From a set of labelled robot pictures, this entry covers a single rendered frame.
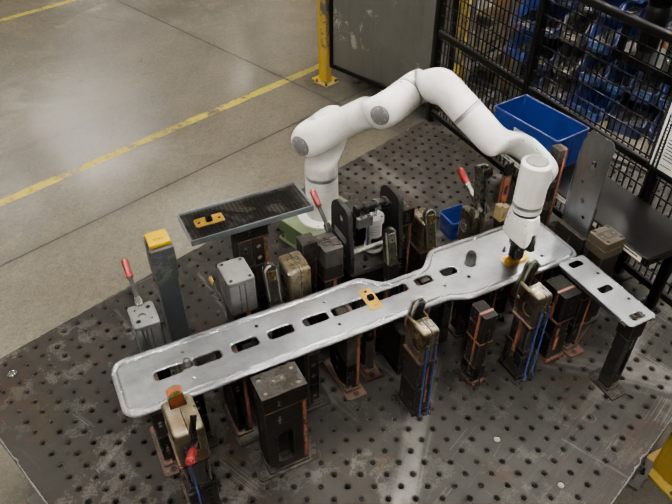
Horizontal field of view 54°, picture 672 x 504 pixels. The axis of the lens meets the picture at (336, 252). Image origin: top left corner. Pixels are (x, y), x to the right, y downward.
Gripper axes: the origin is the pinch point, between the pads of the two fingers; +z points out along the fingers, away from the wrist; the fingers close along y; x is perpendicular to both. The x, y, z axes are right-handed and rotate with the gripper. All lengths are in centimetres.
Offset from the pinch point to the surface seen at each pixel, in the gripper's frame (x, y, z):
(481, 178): 0.0, -20.6, -13.7
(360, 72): 103, -285, 83
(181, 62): 1, -404, 103
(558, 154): 28.7, -19.3, -14.9
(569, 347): 14.6, 17.3, 32.4
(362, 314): -51, -1, 4
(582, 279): 12.5, 15.5, 3.5
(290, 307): -68, -12, 4
